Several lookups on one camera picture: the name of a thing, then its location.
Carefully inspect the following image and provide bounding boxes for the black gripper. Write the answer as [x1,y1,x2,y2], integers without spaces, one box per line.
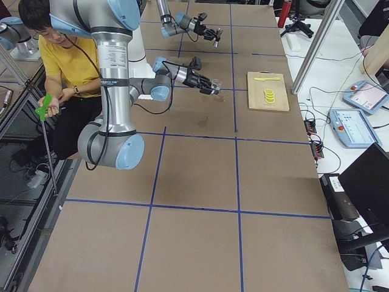
[196,13,223,41]
[183,57,222,95]

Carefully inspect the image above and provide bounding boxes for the steel jigger measuring cup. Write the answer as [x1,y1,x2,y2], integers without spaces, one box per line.
[213,27,223,48]

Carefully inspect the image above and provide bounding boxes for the clear glass beaker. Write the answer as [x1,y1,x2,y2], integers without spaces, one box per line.
[212,78,222,95]

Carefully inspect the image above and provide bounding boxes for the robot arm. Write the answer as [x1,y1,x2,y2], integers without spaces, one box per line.
[156,0,223,47]
[50,1,220,170]

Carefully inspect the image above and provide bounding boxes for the yellow plastic knife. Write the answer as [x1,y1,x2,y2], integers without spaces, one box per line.
[253,77,281,82]

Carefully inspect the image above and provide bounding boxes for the wooden cutting board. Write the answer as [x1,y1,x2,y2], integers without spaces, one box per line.
[247,72,289,112]

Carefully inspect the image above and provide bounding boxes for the red cylinder bottle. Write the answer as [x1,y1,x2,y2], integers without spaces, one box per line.
[277,0,292,28]

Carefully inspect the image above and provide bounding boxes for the person in yellow shirt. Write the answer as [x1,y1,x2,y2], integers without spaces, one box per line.
[18,1,102,160]

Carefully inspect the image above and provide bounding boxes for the teach pendant with red button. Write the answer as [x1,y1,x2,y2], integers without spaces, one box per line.
[342,80,388,115]

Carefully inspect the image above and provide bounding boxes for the upright wooden plank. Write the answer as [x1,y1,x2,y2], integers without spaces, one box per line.
[359,26,389,75]

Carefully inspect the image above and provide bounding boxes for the blue tape line lengthwise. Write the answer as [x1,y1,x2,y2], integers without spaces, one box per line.
[229,4,244,292]

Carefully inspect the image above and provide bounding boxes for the blue tape line crosswise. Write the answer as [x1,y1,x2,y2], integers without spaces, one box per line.
[65,198,331,220]

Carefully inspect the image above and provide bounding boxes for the black monitor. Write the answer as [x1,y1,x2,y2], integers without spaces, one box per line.
[339,143,388,228]

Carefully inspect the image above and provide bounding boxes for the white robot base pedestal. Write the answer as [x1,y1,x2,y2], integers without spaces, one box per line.
[128,26,155,78]

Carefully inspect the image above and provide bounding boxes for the aluminium frame post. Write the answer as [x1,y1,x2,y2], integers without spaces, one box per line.
[291,0,345,95]

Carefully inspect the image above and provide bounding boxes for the green handled grabber tool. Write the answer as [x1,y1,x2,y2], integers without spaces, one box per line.
[35,94,58,196]

